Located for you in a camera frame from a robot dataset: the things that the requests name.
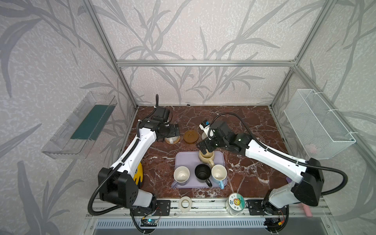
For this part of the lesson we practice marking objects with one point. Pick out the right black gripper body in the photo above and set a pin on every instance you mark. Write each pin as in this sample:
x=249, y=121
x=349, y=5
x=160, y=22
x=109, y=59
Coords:
x=210, y=145

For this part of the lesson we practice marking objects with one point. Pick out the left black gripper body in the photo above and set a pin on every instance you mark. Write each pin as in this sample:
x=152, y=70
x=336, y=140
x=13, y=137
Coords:
x=169, y=131

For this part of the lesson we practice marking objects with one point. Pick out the beige mug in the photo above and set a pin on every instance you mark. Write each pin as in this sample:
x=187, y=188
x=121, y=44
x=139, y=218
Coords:
x=207, y=158

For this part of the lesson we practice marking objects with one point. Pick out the brown wooden coaster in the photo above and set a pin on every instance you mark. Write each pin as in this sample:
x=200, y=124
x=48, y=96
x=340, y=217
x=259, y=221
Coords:
x=191, y=136

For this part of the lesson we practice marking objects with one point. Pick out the beige spiral woven coaster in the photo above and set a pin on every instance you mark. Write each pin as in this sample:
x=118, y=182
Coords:
x=204, y=135

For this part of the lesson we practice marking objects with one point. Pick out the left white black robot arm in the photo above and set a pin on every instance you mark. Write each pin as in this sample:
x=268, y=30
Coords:
x=117, y=187

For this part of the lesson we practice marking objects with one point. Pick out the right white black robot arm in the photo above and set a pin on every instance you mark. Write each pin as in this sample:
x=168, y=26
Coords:
x=306, y=177

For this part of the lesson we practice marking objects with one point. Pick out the lavender plastic tray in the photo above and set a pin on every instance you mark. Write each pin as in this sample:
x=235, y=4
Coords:
x=191, y=160

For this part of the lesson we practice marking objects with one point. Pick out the black mug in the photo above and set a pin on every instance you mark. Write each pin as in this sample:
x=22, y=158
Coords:
x=203, y=174

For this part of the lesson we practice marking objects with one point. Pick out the yellow work glove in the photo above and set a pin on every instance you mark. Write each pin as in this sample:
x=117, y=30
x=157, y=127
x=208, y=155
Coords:
x=139, y=175

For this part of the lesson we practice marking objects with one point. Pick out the round lidded container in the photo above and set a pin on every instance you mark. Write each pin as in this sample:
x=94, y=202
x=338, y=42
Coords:
x=235, y=204

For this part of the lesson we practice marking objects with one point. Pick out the white tape roll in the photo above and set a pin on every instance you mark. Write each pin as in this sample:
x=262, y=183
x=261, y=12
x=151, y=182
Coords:
x=185, y=204

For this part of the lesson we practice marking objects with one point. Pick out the pink object in basket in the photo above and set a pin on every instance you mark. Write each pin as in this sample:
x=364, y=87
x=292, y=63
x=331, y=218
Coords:
x=311, y=149

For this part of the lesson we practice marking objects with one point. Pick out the pink purple spatula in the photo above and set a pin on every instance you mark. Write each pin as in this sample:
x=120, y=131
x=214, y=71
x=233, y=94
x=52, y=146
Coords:
x=307, y=210

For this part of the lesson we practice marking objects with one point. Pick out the white mug blue handle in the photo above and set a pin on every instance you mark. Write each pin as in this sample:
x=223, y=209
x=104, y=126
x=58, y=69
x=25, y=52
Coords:
x=219, y=174

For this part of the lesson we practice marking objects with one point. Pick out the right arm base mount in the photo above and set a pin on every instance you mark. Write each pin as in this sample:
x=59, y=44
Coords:
x=255, y=207

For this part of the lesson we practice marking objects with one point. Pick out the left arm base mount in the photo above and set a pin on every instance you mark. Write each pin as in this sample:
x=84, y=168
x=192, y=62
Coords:
x=161, y=208

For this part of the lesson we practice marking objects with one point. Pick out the clear plastic wall bin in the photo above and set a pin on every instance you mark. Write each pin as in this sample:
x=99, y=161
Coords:
x=78, y=134

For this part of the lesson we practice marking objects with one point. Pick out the white wire mesh basket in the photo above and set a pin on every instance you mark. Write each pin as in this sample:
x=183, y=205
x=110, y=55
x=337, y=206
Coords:
x=314, y=122

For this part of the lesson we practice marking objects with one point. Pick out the aluminium front rail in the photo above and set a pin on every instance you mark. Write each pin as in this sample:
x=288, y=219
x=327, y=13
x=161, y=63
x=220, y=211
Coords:
x=212, y=208

